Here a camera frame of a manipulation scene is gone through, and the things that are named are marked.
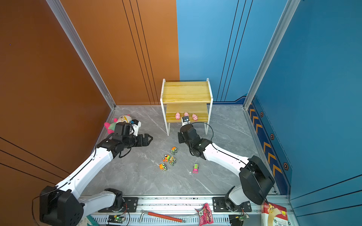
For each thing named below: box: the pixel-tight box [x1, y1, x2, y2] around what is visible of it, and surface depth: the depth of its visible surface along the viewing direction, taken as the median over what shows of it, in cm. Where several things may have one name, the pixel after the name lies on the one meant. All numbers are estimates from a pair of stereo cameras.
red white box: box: [261, 201, 288, 226], surface depth 68 cm
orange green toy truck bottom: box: [158, 163, 168, 171], surface depth 87 cm
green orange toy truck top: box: [170, 146, 178, 155], surface depth 93 cm
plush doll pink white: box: [104, 114, 133, 135], surface depth 104 cm
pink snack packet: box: [194, 202, 214, 226], surface depth 71 cm
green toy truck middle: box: [169, 156, 177, 167], surface depth 88 cm
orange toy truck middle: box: [162, 154, 171, 163], surface depth 89 cm
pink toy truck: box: [192, 162, 199, 174], surface depth 85 cm
